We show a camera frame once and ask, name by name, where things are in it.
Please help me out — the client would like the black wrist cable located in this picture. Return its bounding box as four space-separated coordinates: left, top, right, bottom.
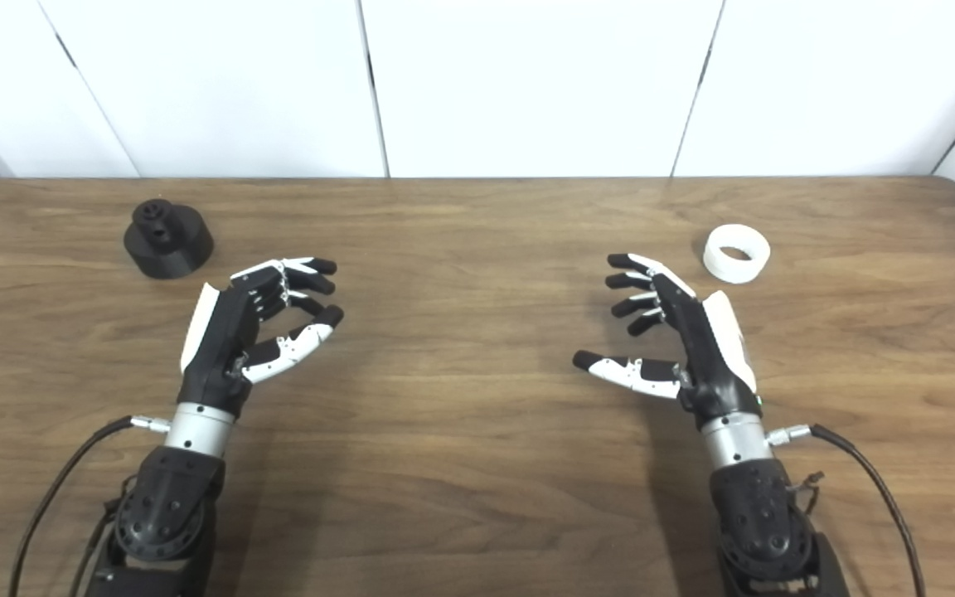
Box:
766 423 926 597
9 415 172 597

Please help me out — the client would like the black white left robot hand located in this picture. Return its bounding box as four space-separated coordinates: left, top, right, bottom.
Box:
177 257 344 420

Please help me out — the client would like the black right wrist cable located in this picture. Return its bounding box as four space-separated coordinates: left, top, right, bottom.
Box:
766 423 926 597

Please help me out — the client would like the round black plastic part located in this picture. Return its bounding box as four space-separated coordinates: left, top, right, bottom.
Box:
123 199 215 279

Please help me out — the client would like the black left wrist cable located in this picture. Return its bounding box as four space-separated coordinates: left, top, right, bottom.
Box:
9 415 172 597

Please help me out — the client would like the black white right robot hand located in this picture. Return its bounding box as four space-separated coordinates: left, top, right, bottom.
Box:
572 253 764 430

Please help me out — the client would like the white plastic ring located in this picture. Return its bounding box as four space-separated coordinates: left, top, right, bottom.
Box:
702 224 772 284

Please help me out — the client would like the thin right arm wire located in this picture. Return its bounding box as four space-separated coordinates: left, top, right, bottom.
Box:
786 471 825 517

